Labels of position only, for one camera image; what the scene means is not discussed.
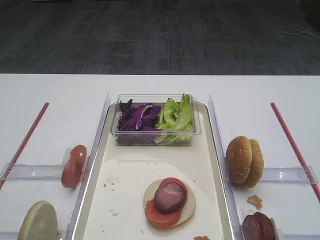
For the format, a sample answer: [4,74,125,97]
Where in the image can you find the green lettuce leaves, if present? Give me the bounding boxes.
[154,94,194,146]

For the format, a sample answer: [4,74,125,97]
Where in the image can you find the meat patty on tray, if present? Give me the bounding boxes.
[153,180,188,214]

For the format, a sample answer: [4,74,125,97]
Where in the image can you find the tomato slices on tray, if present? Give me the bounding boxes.
[144,177,188,228]

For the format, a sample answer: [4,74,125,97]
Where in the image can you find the white pusher block tomato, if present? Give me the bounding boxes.
[62,147,72,166]

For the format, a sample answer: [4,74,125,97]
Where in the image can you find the standing tomato slices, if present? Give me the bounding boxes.
[61,144,87,188]

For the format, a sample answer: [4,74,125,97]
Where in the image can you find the bread crumb on table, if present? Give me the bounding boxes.
[247,194,263,210]

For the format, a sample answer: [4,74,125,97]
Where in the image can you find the bread crumb on tray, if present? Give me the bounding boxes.
[193,235,210,240]

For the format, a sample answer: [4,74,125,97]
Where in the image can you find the standing meat patties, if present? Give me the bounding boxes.
[242,211,276,240]

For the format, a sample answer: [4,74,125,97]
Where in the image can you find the white pusher block patties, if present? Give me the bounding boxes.
[270,217,285,240]

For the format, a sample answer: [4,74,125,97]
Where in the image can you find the purple cabbage leaves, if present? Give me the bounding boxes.
[117,99,161,132]

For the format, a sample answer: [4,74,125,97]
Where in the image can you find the clear plastic salad container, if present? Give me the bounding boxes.
[110,93,201,146]

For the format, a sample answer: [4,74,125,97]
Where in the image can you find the front sesame bun top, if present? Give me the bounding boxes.
[226,136,252,184]

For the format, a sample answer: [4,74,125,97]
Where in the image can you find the sesame bun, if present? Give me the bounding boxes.
[226,136,252,184]
[243,139,264,188]

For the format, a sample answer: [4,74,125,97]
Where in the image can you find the bottom bun slice on tray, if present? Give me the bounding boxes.
[143,178,196,228]

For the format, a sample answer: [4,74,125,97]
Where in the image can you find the white metal tray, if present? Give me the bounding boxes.
[74,103,233,240]

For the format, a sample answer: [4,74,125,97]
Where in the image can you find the rear sesame bun top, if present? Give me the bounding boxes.
[243,139,264,188]

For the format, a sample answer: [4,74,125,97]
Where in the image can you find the left red strip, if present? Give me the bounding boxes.
[0,102,50,189]

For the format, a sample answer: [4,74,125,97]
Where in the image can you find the red strip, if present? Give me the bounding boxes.
[270,102,320,201]
[0,102,50,189]

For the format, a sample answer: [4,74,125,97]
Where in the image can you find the left upper clear track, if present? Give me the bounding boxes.
[0,163,64,181]

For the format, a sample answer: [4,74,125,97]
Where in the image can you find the clear track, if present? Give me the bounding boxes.
[284,234,320,240]
[259,166,319,185]
[0,163,64,181]

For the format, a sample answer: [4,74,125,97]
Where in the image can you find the right upper clear track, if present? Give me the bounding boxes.
[259,166,319,185]

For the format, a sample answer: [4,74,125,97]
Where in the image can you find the standing pale bun slice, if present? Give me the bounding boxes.
[17,200,58,240]

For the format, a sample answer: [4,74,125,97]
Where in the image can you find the right red strip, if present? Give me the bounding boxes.
[270,102,320,201]

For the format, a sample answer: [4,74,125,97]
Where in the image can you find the right lower clear track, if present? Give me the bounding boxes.
[284,234,320,240]

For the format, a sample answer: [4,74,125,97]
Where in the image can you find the left long clear rail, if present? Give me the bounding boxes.
[60,93,111,240]

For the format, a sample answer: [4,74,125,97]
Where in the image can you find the white cable on floor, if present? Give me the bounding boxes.
[279,24,320,40]

